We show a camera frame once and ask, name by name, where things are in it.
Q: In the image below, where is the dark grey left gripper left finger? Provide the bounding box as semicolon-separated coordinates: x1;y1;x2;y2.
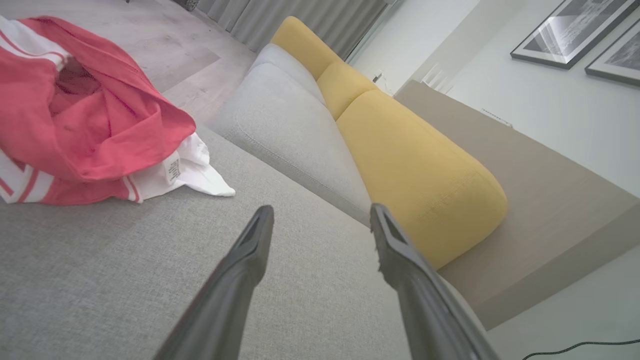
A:
152;205;275;360

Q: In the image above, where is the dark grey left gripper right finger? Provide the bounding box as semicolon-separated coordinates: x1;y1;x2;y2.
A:
370;203;501;360

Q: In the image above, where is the red and white jersey shirt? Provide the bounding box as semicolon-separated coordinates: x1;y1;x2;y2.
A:
0;15;236;206

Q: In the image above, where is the large grey fabric sofa chaise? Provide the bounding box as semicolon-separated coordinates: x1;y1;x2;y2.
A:
0;125;488;360

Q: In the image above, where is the yellow sofa back cushion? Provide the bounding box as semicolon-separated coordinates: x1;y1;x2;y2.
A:
316;60;381;121
270;16;343;81
336;90;509;271

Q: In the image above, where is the grey sofa seat cushion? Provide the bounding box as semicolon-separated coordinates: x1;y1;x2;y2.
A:
247;42;326;106
210;62;373;226

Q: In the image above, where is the grey pleated curtain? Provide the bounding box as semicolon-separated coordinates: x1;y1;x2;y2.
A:
197;0;396;61

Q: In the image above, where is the black floor cable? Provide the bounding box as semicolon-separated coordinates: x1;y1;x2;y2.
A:
522;340;640;360

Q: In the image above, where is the black framed wall picture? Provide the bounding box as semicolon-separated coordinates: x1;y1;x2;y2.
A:
510;0;640;70
585;20;640;87

